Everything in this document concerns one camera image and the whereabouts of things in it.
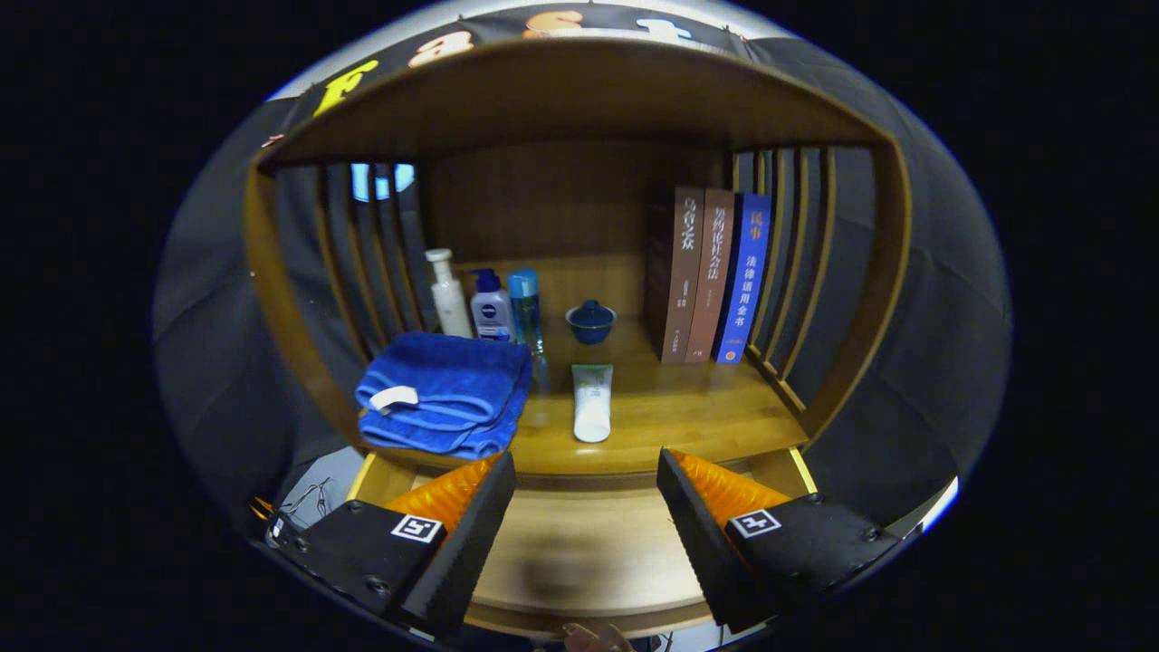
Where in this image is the dark brown book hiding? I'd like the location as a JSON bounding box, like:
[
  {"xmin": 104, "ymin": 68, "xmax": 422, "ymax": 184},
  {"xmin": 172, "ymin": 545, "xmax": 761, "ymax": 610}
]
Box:
[{"xmin": 645, "ymin": 186, "xmax": 706, "ymax": 364}]

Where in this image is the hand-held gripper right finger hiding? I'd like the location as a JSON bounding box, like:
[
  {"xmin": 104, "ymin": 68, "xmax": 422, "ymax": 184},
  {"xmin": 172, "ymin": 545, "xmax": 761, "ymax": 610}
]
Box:
[{"xmin": 656, "ymin": 446, "xmax": 902, "ymax": 635}]

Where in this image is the white green tube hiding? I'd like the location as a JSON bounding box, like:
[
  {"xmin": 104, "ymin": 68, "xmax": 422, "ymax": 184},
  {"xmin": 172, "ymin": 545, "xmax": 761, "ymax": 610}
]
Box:
[{"xmin": 571, "ymin": 363, "xmax": 615, "ymax": 444}]

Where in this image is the slim teal bottle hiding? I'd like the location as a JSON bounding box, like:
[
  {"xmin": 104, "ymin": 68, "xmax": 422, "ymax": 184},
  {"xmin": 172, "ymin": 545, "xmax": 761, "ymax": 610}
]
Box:
[{"xmin": 507, "ymin": 269, "xmax": 549, "ymax": 395}]

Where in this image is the blue book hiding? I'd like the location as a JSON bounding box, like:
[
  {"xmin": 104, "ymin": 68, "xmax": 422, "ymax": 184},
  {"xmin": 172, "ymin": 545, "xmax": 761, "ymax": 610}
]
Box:
[{"xmin": 713, "ymin": 192, "xmax": 773, "ymax": 364}]

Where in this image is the reddish brown book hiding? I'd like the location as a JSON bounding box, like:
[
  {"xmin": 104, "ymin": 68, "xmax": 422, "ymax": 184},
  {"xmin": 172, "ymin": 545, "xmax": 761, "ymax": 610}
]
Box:
[{"xmin": 685, "ymin": 187, "xmax": 736, "ymax": 364}]

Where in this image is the wooden cabinet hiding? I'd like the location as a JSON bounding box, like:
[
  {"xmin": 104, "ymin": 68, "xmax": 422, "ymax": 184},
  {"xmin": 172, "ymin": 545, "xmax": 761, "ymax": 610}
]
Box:
[{"xmin": 244, "ymin": 34, "xmax": 914, "ymax": 481}]

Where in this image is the tangle of floor cables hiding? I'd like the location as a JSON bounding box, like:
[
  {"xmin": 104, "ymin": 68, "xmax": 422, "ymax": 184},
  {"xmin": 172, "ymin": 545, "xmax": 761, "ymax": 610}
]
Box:
[{"xmin": 281, "ymin": 478, "xmax": 331, "ymax": 522}]

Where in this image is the blue lidded teacup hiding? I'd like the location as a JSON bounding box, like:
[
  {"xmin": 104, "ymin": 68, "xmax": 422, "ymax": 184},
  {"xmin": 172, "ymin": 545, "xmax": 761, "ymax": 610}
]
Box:
[{"xmin": 565, "ymin": 300, "xmax": 618, "ymax": 346}]

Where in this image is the wooden drawer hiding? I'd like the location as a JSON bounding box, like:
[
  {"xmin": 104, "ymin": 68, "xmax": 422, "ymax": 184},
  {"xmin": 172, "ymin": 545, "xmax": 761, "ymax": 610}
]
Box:
[{"xmin": 349, "ymin": 448, "xmax": 816, "ymax": 639}]

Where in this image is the wooden countertop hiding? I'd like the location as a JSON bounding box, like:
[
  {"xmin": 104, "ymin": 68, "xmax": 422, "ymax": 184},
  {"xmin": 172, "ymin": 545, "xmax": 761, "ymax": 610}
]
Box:
[{"xmin": 358, "ymin": 317, "xmax": 809, "ymax": 478}]

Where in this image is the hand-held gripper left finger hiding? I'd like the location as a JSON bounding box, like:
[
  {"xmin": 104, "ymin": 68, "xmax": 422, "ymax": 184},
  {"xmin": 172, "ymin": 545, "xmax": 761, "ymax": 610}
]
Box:
[{"xmin": 265, "ymin": 451, "xmax": 517, "ymax": 639}]

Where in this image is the white bottle blue cap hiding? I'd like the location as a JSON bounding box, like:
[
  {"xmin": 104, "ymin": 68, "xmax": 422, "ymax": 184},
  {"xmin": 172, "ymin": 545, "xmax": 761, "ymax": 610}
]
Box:
[{"xmin": 469, "ymin": 268, "xmax": 515, "ymax": 342}]

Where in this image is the blue folded towel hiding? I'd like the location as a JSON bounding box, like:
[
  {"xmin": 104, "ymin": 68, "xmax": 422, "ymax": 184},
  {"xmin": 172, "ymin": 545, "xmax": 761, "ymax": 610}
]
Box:
[{"xmin": 354, "ymin": 331, "xmax": 533, "ymax": 460}]

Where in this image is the white pump bottle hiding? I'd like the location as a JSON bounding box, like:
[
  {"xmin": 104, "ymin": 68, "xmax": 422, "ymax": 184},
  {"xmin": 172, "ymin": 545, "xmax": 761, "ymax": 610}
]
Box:
[{"xmin": 425, "ymin": 248, "xmax": 474, "ymax": 340}]

